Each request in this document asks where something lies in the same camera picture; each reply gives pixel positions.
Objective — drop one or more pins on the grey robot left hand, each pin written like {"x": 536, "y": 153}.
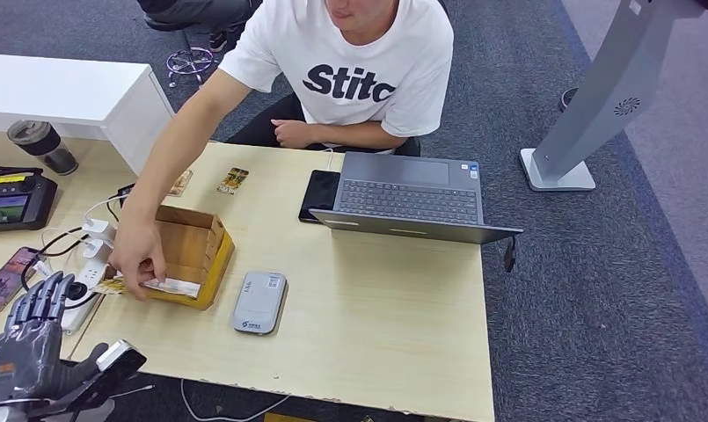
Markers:
{"x": 24, "y": 361}

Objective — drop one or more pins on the person's right hand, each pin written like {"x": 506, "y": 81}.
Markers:
{"x": 135, "y": 253}

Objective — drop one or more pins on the person's left hand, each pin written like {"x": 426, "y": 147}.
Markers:
{"x": 292, "y": 134}

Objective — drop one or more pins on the cardboard box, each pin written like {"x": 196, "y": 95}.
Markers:
{"x": 190, "y": 244}

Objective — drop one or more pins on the person's right forearm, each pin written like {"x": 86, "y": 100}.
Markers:
{"x": 173, "y": 151}

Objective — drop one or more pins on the person's left forearm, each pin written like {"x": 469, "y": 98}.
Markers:
{"x": 353, "y": 134}

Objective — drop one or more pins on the grey card reader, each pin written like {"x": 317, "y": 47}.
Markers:
{"x": 259, "y": 303}

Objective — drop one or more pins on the person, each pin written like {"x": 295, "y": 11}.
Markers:
{"x": 196, "y": 10}
{"x": 400, "y": 41}

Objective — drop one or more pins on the white plug-in charger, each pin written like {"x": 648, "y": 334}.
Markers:
{"x": 95, "y": 250}
{"x": 100, "y": 230}

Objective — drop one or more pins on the white power strip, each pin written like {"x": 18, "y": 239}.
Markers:
{"x": 90, "y": 274}

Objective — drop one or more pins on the black power adapter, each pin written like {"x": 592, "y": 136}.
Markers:
{"x": 125, "y": 191}

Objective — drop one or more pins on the black smartphone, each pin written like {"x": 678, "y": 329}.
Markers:
{"x": 317, "y": 195}
{"x": 7, "y": 279}

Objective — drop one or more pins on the black power plug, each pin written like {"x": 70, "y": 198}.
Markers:
{"x": 77, "y": 291}

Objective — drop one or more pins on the black stool with chrome base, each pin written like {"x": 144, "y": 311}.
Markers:
{"x": 189, "y": 61}

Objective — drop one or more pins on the black remote controller with screen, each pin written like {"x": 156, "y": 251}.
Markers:
{"x": 15, "y": 201}

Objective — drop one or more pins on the grey laptop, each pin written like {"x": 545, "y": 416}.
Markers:
{"x": 409, "y": 198}

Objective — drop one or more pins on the dark lidded tumbler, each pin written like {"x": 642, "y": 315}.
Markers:
{"x": 39, "y": 145}

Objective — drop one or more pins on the white cabinet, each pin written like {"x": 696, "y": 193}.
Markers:
{"x": 68, "y": 93}

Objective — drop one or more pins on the dark round object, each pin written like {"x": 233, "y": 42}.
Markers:
{"x": 565, "y": 98}

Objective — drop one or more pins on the grey kiosk stand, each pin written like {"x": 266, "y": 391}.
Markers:
{"x": 610, "y": 87}

